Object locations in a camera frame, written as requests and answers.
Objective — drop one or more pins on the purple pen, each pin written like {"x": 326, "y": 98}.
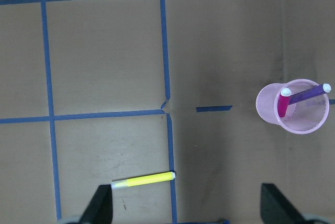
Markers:
{"x": 313, "y": 92}

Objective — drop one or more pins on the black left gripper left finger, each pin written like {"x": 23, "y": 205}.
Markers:
{"x": 100, "y": 208}

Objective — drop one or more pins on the pink mesh cup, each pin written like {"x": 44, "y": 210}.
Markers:
{"x": 301, "y": 118}

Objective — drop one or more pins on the yellow pen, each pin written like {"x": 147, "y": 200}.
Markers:
{"x": 143, "y": 180}

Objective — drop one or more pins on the pink pen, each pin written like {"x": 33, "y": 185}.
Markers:
{"x": 283, "y": 102}

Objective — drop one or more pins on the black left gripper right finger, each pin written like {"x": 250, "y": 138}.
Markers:
{"x": 276, "y": 208}

